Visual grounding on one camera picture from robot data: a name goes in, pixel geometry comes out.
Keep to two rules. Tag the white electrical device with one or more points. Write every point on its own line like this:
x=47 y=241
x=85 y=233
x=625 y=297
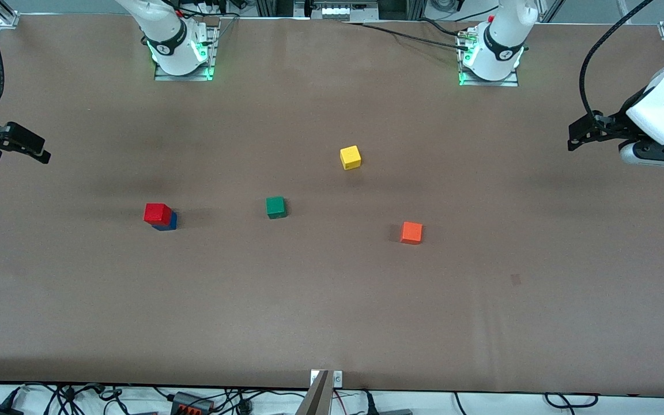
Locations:
x=343 y=12

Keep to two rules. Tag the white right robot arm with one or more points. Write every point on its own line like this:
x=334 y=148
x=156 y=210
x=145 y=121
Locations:
x=165 y=29

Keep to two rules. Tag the green wooden block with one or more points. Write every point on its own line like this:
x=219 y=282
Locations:
x=275 y=207

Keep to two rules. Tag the black power strip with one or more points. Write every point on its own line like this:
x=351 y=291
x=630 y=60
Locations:
x=192 y=402

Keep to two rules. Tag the metal camera stand bracket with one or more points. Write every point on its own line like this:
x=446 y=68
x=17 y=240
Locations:
x=316 y=397

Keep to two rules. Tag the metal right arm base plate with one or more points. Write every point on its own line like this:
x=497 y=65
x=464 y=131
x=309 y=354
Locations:
x=185 y=75

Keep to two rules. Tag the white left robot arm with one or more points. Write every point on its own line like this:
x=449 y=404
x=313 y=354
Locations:
x=505 y=34

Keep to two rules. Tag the black plug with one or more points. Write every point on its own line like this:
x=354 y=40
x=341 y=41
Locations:
x=369 y=403

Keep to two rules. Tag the yellow wooden block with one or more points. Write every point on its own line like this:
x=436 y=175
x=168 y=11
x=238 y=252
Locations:
x=350 y=157

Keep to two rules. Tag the orange wooden block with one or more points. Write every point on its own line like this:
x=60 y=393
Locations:
x=411 y=232

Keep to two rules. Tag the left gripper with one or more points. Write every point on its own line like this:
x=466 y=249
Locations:
x=613 y=124

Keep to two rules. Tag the red wooden block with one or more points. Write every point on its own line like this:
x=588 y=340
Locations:
x=157 y=213

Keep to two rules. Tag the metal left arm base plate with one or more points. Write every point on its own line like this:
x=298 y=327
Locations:
x=490 y=82

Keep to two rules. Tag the blue wooden block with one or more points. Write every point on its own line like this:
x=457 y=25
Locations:
x=169 y=225

